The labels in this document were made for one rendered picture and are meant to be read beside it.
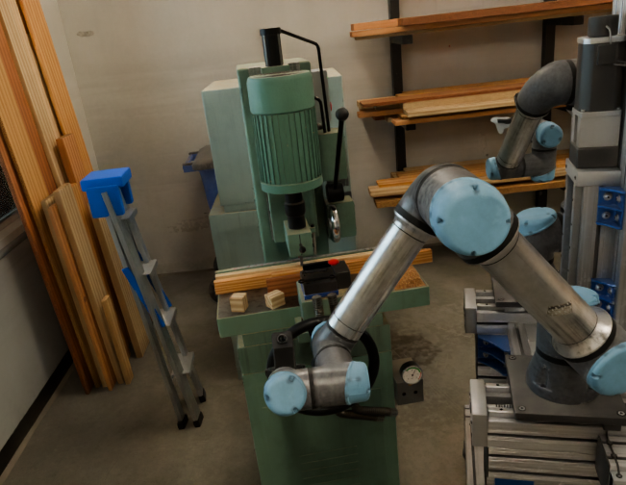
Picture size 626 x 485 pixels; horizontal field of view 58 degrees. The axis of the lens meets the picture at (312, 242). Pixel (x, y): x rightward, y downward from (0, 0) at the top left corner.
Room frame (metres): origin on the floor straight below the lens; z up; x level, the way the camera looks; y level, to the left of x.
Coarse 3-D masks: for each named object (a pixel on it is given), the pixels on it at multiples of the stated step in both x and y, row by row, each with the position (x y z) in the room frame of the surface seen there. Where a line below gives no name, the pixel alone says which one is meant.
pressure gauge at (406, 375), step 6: (402, 366) 1.36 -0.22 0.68; (408, 366) 1.35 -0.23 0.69; (414, 366) 1.34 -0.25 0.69; (402, 372) 1.34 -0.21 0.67; (408, 372) 1.35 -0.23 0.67; (414, 372) 1.35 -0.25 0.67; (420, 372) 1.35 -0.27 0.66; (402, 378) 1.34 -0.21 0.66; (408, 378) 1.35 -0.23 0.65; (414, 378) 1.35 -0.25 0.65; (420, 378) 1.35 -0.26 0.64; (408, 384) 1.37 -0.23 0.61
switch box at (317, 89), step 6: (312, 72) 1.83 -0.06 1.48; (318, 72) 1.83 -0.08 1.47; (324, 72) 1.83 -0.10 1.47; (318, 78) 1.83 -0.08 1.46; (324, 78) 1.83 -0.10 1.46; (318, 84) 1.83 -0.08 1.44; (318, 90) 1.83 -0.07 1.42; (318, 96) 1.83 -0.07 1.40; (318, 102) 1.83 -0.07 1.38; (318, 108) 1.83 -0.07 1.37; (330, 108) 1.84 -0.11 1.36; (318, 114) 1.83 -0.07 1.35; (324, 114) 1.83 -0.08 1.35; (330, 114) 1.83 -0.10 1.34; (318, 120) 1.83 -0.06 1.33; (330, 120) 1.83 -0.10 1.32
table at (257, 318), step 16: (416, 288) 1.41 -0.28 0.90; (224, 304) 1.44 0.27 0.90; (256, 304) 1.42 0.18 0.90; (288, 304) 1.40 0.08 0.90; (384, 304) 1.40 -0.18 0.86; (400, 304) 1.41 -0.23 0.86; (416, 304) 1.41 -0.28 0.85; (224, 320) 1.36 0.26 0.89; (240, 320) 1.37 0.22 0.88; (256, 320) 1.37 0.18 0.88; (272, 320) 1.37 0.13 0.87; (288, 320) 1.38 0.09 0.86; (224, 336) 1.36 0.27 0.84; (304, 336) 1.29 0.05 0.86
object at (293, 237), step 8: (288, 232) 1.52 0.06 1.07; (296, 232) 1.51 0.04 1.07; (304, 232) 1.50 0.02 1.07; (288, 240) 1.50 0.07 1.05; (296, 240) 1.50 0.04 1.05; (304, 240) 1.50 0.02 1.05; (312, 240) 1.50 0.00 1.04; (288, 248) 1.50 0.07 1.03; (296, 248) 1.50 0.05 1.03; (312, 248) 1.50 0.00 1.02; (296, 256) 1.50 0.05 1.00
